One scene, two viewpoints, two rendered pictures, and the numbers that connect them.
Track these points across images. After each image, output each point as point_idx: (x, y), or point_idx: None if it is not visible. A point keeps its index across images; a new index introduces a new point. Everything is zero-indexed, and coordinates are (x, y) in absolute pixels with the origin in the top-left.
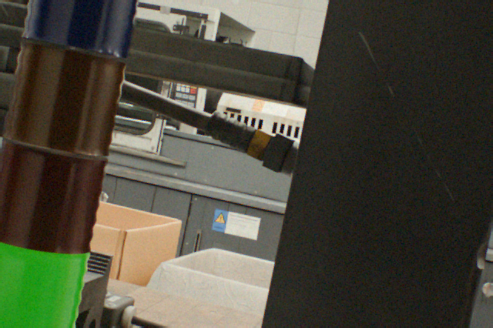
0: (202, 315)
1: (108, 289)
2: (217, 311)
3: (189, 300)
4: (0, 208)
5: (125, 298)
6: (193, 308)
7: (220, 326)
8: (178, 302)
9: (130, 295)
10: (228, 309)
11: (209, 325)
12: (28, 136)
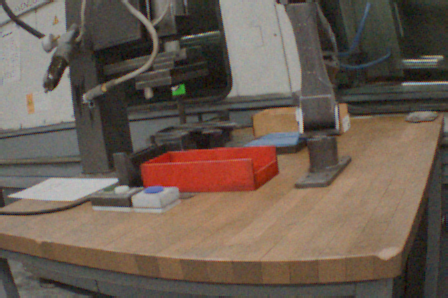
0: (43, 224)
1: (78, 231)
2: (29, 229)
3: (34, 234)
4: None
5: (95, 193)
6: (41, 228)
7: (43, 219)
8: (45, 230)
9: (68, 230)
10: (20, 232)
11: (49, 218)
12: None
